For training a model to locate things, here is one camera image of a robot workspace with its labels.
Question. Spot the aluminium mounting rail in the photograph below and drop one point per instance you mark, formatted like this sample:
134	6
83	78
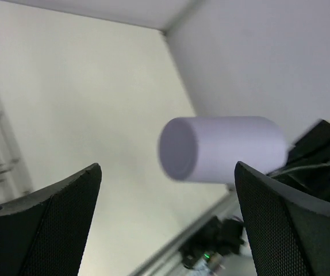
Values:
168	256

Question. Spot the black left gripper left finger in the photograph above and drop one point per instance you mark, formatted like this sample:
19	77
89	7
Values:
45	232

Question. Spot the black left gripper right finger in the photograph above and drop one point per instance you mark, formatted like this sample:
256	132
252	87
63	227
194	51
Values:
288	230

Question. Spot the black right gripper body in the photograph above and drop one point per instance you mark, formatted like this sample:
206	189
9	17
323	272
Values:
308	165

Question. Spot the lavender plastic cup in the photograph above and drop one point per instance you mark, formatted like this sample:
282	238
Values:
206	149

